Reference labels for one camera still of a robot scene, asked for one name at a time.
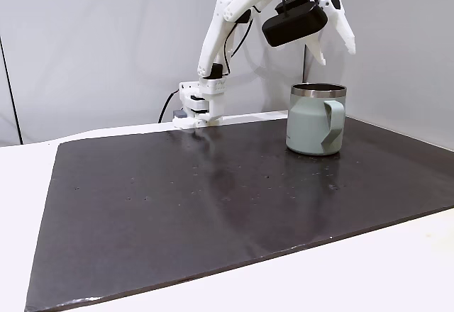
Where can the grey table clamp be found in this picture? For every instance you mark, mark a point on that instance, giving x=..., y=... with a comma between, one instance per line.
x=179, y=114

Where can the black table mat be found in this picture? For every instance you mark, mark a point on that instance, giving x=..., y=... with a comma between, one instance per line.
x=177, y=220

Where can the black oval camera box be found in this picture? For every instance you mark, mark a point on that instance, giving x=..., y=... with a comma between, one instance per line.
x=294, y=25

